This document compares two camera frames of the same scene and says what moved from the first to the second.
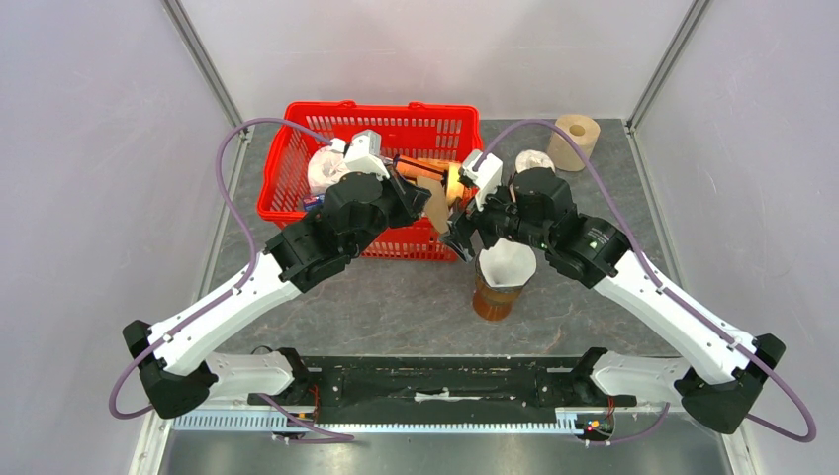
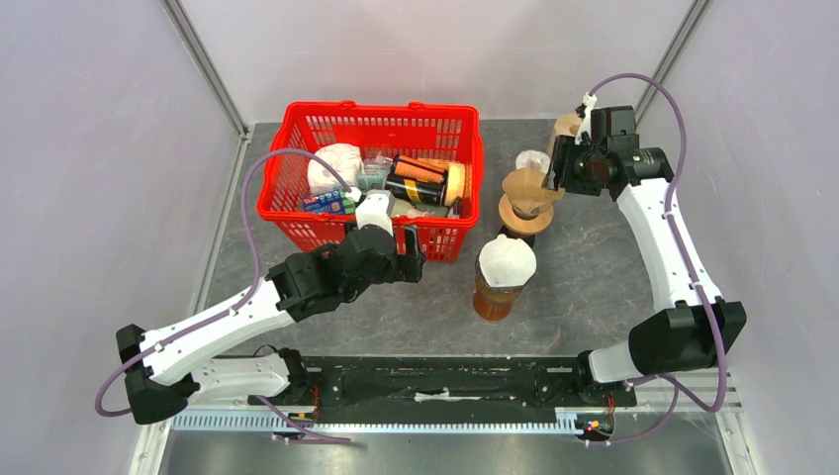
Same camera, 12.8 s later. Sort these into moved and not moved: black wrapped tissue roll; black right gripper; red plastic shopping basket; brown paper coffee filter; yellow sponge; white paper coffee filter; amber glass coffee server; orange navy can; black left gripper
Moved: brown paper coffee filter; black left gripper; black right gripper
Not moved: yellow sponge; red plastic shopping basket; orange navy can; black wrapped tissue roll; white paper coffee filter; amber glass coffee server
